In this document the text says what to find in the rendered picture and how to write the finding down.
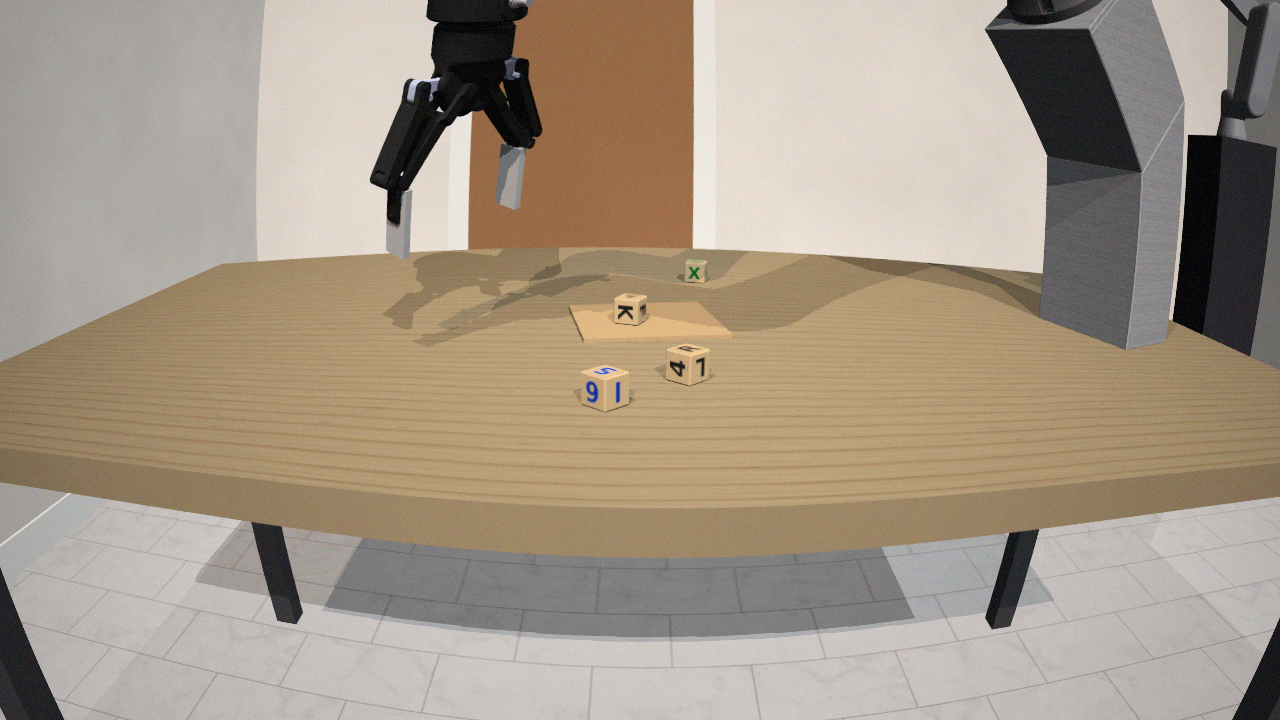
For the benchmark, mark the tan square mat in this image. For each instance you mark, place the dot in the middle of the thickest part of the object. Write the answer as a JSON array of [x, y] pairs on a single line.
[[665, 321]]

